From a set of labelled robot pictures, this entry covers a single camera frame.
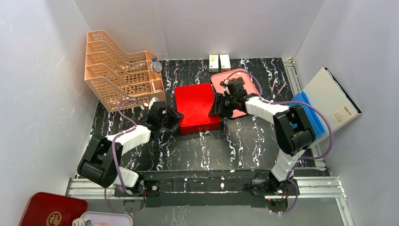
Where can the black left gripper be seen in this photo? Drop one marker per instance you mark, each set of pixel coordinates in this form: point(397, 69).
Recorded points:
point(168, 115)

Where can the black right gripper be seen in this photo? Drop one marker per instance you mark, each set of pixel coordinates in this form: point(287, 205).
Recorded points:
point(220, 106)

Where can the red chocolate box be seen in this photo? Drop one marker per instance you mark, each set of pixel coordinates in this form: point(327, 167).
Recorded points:
point(190, 129)

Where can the red tin lid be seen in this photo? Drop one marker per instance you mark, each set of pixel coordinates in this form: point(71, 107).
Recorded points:
point(195, 102)

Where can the pink plastic tray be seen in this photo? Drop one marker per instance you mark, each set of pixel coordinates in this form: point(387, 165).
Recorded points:
point(219, 81)

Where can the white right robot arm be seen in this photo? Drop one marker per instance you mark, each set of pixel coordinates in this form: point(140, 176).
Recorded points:
point(293, 128)

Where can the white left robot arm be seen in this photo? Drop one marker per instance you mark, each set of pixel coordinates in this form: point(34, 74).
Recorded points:
point(100, 163)

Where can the plastic water bottle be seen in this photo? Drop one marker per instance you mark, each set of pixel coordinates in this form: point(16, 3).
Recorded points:
point(156, 66)

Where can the orange plastic file rack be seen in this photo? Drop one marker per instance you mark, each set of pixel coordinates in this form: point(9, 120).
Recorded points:
point(120, 80)

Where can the blue folder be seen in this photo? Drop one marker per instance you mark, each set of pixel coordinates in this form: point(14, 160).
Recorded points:
point(314, 118)

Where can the dark red round tin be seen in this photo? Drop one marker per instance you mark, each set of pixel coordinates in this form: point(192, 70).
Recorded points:
point(46, 209)

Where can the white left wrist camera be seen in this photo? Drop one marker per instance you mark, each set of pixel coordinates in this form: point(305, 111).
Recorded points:
point(152, 101)

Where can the aluminium rail frame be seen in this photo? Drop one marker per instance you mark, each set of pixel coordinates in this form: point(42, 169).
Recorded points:
point(211, 168)

